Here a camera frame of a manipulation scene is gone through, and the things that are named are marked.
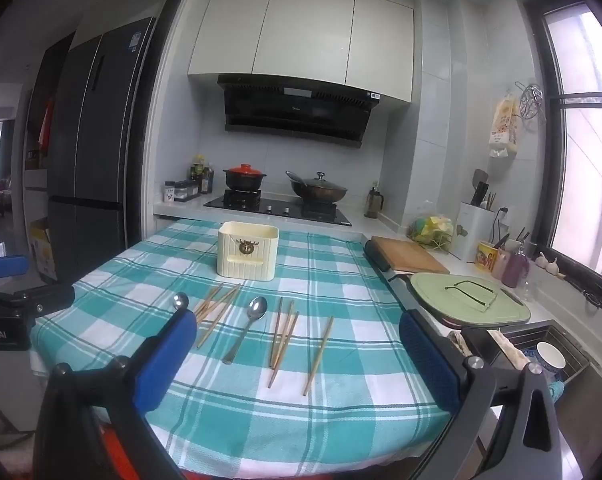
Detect black spatula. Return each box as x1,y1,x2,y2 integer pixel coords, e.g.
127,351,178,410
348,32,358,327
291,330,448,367
471,168,490,207

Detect dark framed window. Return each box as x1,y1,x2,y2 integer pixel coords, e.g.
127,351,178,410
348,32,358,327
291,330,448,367
515,0,602,306

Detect garlic bulbs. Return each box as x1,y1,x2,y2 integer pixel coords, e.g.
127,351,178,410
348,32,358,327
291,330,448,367
535,252,562,277

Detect plastic bag with produce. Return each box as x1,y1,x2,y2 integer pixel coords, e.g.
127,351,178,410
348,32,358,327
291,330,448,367
407,214,455,247

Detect yellow cardboard box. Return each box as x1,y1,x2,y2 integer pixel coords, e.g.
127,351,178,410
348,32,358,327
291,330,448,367
29,217,58,284

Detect stainless steel sink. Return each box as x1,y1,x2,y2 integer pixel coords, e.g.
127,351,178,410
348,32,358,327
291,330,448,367
460,319,594,387

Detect black range hood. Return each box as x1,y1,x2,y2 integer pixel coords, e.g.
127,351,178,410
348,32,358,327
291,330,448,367
217,74,383,150

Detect black gas cooktop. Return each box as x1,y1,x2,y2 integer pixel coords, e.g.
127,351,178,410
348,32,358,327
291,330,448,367
203,190,353,227

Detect hanging printed food bag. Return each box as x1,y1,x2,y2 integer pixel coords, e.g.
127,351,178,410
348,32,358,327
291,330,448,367
488,89,521,159

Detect white countertop utensil box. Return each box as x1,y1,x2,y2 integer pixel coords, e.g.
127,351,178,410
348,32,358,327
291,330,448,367
455,201,498,262

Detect purple cup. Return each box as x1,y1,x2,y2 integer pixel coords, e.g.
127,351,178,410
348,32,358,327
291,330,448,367
501,251,530,289

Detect red hanging cloth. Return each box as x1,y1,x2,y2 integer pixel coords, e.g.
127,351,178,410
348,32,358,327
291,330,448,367
38,99,55,149

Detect green cutting board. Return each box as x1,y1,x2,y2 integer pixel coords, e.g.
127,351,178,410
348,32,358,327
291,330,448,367
410,272,532,327

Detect wooden chopstick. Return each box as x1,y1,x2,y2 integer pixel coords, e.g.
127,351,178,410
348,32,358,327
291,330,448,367
196,293,240,350
196,283,242,323
268,312,300,388
272,301,295,367
270,297,284,368
199,286,242,325
306,316,335,392
195,283,224,318
272,310,299,370
302,316,335,396

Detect dark grey refrigerator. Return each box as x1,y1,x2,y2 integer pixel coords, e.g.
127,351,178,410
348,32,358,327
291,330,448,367
46,16,158,281

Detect cream utensil holder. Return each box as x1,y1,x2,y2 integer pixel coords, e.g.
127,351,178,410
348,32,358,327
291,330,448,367
217,221,280,279

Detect thin black wire frame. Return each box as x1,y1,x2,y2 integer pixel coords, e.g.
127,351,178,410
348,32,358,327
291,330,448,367
445,281,499,307

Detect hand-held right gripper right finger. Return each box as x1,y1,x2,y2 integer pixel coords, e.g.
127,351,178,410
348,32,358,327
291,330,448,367
399,309,569,480

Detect white wall cabinets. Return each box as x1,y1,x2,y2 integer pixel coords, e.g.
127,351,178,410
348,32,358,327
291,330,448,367
187,0,415,104

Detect white bowl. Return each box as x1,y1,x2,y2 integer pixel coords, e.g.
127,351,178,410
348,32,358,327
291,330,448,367
535,341,567,372

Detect wooden cutting board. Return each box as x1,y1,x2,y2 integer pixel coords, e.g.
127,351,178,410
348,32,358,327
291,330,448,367
371,235,451,275

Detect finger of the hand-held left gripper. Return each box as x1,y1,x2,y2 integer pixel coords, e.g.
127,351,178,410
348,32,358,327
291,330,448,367
0,284,76,320
0,255,30,281

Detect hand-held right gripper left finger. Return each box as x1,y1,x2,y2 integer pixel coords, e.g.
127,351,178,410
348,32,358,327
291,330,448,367
34,306,198,480

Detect glass press pot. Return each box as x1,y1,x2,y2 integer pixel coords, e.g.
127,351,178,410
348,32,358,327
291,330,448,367
364,187,385,220

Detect teal plaid tablecloth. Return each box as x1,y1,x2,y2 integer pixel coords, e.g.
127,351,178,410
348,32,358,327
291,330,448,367
31,217,454,480

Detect black-lidded spice jar rack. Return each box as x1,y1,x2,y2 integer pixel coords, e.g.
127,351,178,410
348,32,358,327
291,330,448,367
175,180,202,202

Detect hanging metal steamer rack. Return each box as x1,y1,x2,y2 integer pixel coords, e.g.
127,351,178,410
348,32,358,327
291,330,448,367
514,80,545,119

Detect yellow printed mug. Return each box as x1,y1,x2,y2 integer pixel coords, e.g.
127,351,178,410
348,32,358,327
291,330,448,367
475,240,500,277

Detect black pot with red lid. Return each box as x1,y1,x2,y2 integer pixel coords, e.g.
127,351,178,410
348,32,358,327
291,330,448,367
223,163,268,194

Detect wok with glass lid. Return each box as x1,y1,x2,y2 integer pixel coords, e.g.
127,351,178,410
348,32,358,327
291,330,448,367
285,171,349,205

